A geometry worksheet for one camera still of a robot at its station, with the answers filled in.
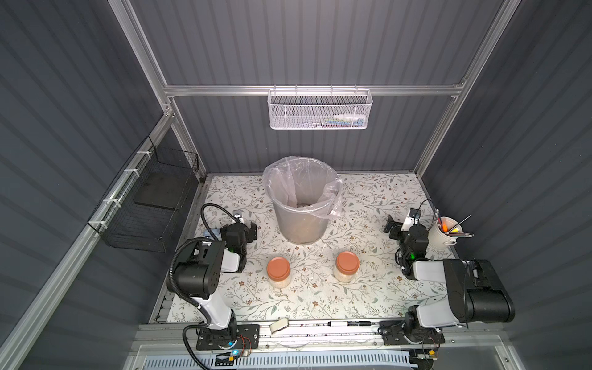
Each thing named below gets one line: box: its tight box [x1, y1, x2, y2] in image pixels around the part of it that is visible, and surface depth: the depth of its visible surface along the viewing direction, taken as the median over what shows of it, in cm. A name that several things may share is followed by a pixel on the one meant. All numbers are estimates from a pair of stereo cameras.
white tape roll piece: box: [269, 317, 290, 334], surface depth 75 cm
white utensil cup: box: [427, 215, 475, 249], surface depth 89 cm
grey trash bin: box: [263, 156, 342, 244], surface depth 89 cm
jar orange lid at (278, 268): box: [266, 256, 291, 282], surface depth 80 cm
